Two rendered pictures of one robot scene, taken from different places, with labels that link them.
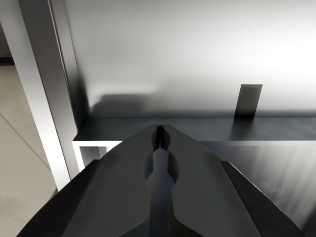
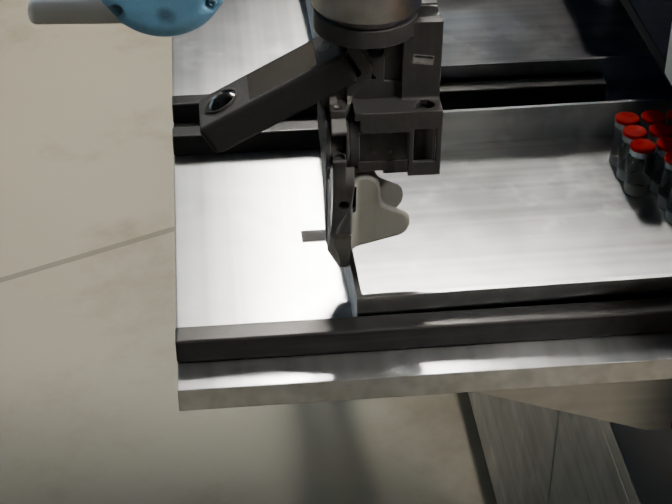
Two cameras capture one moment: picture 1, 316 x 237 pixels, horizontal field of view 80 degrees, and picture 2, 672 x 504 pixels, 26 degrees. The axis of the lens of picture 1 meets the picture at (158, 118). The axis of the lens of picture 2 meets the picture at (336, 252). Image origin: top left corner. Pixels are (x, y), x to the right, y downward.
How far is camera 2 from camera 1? 1.04 m
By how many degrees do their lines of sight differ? 57
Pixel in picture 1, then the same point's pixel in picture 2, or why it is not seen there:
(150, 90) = (316, 295)
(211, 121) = not seen: hidden behind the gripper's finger
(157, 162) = (409, 282)
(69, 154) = (390, 323)
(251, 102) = (320, 233)
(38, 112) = (357, 372)
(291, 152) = not seen: hidden behind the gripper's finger
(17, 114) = not seen: outside the picture
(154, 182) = (443, 282)
